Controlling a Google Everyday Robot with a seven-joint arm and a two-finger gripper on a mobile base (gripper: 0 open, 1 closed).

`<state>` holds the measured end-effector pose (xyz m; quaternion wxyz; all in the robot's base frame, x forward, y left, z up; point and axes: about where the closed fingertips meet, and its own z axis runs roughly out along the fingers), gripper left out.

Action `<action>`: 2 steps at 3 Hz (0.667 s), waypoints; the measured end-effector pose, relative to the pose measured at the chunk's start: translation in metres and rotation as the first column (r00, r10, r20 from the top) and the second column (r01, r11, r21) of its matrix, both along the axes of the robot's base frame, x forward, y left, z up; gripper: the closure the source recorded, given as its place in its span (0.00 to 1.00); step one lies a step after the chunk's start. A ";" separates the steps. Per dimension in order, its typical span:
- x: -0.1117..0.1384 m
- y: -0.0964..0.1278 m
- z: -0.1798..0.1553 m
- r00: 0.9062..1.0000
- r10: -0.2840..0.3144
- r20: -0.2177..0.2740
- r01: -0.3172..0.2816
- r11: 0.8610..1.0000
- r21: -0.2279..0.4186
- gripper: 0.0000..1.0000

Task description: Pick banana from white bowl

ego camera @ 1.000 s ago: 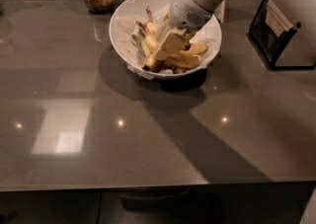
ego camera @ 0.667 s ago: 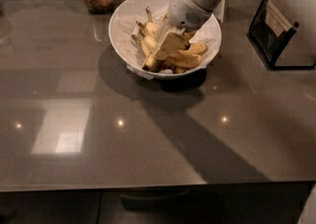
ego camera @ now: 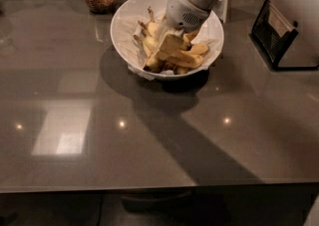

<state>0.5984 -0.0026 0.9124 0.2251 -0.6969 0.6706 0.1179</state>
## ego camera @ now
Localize small banana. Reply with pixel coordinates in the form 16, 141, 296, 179
188, 43, 209, 55
134, 35, 162, 73

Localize long front banana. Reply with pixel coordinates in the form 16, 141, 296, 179
166, 51, 203, 69

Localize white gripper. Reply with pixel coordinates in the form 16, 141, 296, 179
154, 0, 210, 68

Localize white stand behind bowl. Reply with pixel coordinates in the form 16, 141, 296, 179
213, 0, 229, 23

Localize black wire napkin holder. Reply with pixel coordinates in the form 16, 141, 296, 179
250, 0, 319, 71

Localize left small banana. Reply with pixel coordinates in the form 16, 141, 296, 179
134, 35, 162, 73

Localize back right banana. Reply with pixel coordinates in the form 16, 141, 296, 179
184, 30, 198, 41

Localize right small banana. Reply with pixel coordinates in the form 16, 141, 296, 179
188, 43, 209, 55

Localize white bowl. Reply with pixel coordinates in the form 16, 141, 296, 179
110, 0, 225, 81

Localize white paper liner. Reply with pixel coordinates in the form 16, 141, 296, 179
116, 0, 223, 81

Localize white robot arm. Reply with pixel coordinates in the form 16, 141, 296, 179
165, 0, 319, 70

